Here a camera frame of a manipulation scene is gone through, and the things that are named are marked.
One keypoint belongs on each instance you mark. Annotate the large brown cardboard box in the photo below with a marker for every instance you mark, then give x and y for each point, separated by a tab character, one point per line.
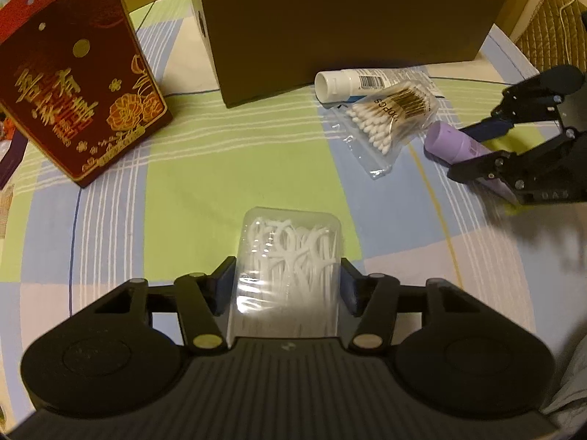
344	23

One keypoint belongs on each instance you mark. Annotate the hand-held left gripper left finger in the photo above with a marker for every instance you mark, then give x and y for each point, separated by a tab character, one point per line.
224	284

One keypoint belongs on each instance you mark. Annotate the clear floss pick box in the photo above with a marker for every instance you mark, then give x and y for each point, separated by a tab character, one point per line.
284	256

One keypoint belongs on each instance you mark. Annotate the golden quilted chair cushion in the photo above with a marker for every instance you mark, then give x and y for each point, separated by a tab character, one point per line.
550	23

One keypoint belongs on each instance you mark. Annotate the white tube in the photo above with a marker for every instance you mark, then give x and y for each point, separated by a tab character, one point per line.
339	83

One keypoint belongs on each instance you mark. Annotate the red gift box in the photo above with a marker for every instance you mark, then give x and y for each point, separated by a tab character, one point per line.
69	78

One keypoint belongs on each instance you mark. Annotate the purple tube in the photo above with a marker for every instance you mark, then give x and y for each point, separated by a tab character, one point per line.
445	142

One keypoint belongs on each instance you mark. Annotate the bag of cotton swabs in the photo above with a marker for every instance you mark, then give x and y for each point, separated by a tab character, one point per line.
385	114

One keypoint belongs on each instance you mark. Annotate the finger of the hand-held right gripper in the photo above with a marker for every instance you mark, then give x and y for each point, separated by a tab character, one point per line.
481	167
488	127

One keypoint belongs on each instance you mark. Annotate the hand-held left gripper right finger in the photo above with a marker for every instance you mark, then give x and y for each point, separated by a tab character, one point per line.
348	286

